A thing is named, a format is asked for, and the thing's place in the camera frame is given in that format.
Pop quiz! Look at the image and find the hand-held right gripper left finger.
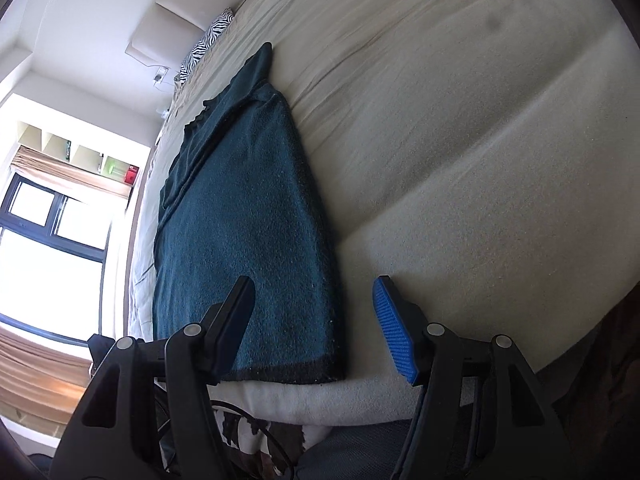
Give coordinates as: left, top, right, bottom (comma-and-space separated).
48, 275, 257, 480

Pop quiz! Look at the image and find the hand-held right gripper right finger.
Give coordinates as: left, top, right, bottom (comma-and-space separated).
371, 275, 588, 480

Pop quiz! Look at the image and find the dark teal knit garment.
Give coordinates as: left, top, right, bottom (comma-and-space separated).
152, 42, 347, 385

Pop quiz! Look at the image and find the cow print cloth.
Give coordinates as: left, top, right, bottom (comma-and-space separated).
210, 405, 333, 480

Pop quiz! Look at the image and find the bed with beige sheet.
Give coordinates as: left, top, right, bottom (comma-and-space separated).
125, 0, 640, 428

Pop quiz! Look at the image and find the black framed window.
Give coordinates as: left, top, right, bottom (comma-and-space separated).
0, 172, 113, 347

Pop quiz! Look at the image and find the brown curtain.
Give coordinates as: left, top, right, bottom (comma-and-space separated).
11, 146, 133, 202

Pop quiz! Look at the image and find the zebra print pillow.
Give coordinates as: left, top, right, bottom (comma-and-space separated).
176, 8, 236, 85

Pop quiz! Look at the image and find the beige padded headboard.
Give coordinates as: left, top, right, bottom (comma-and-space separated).
124, 0, 261, 67

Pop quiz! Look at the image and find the black cable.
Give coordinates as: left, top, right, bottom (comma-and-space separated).
207, 400, 301, 480

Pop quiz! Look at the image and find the white wall shelf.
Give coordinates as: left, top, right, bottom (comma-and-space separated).
16, 120, 142, 186

